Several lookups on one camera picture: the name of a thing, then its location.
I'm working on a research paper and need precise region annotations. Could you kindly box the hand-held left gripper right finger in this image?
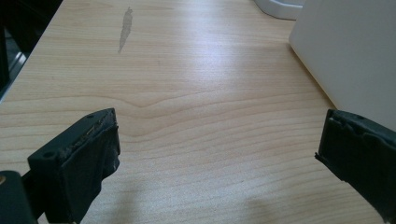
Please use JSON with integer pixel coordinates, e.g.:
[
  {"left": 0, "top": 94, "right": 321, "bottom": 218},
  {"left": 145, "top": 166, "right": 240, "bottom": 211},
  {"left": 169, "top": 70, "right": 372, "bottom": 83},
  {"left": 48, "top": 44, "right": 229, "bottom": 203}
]
[{"left": 314, "top": 108, "right": 396, "bottom": 224}]

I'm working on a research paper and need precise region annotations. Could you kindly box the white box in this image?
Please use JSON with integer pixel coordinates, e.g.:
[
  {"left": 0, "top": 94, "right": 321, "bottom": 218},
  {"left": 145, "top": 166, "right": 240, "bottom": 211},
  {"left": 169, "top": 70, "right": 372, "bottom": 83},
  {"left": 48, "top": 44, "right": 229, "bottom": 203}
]
[{"left": 288, "top": 0, "right": 396, "bottom": 133}]

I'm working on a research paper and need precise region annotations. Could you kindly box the white round container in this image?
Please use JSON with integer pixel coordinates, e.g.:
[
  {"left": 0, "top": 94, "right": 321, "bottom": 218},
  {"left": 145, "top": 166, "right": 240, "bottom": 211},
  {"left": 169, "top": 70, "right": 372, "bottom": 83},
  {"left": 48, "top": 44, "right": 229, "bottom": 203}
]
[{"left": 253, "top": 0, "right": 306, "bottom": 21}]

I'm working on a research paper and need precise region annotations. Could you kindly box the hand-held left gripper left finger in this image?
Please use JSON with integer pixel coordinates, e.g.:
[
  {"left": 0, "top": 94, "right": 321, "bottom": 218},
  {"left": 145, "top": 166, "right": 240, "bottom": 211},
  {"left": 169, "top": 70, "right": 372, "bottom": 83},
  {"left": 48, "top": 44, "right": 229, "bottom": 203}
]
[{"left": 27, "top": 107, "right": 121, "bottom": 224}]

